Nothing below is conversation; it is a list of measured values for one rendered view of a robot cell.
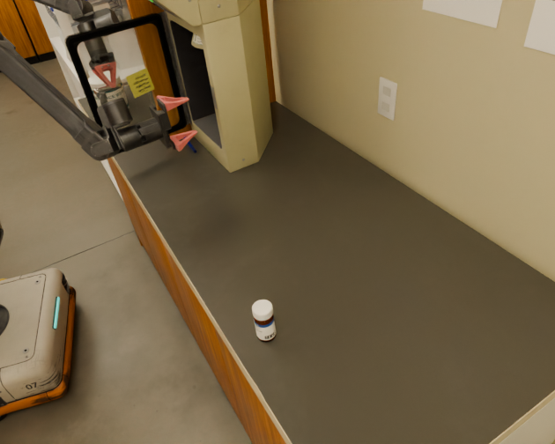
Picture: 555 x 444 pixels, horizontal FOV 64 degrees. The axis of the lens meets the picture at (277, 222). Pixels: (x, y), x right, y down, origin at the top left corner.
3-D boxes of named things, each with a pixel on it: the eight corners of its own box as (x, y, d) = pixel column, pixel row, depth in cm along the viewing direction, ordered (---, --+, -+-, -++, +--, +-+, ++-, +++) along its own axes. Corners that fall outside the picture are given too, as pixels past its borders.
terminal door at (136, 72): (188, 126, 165) (160, 11, 139) (109, 157, 152) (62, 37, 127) (187, 125, 165) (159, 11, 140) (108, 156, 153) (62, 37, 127)
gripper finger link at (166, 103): (191, 94, 114) (157, 106, 111) (197, 120, 119) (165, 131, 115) (181, 86, 119) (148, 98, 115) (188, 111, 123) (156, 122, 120)
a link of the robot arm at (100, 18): (80, 7, 144) (65, 2, 136) (111, -6, 142) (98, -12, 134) (95, 44, 147) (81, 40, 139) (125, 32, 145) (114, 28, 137)
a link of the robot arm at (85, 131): (-15, 42, 115) (-47, 38, 105) (-4, 25, 113) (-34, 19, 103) (114, 159, 122) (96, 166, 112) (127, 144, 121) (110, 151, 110)
